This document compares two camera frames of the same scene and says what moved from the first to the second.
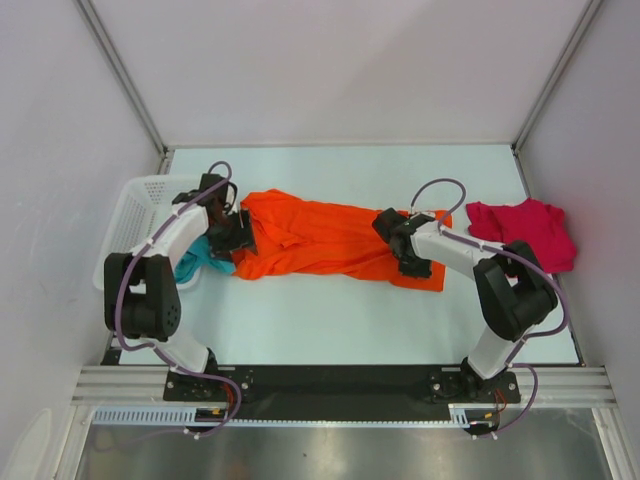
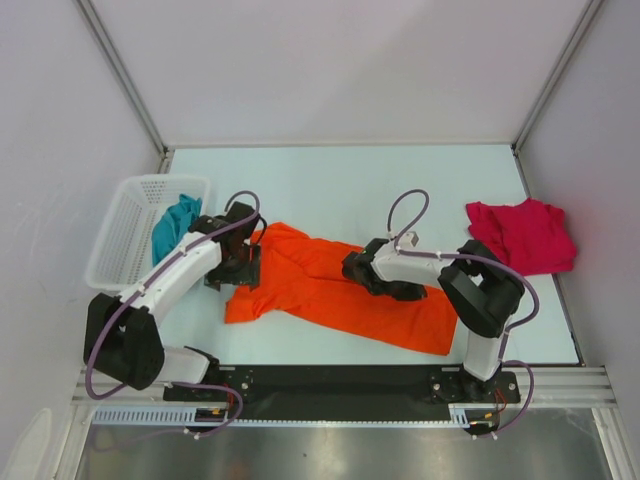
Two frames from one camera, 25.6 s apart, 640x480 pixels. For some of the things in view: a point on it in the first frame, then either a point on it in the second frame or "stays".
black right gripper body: x=411 y=266 to x=399 y=290
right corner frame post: x=572 y=41 stays
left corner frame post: x=111 y=52 stays
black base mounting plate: x=342 y=392 stays
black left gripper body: x=229 y=235 to x=243 y=269
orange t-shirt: x=294 y=232 to x=303 y=281
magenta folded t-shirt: x=540 y=226 stays
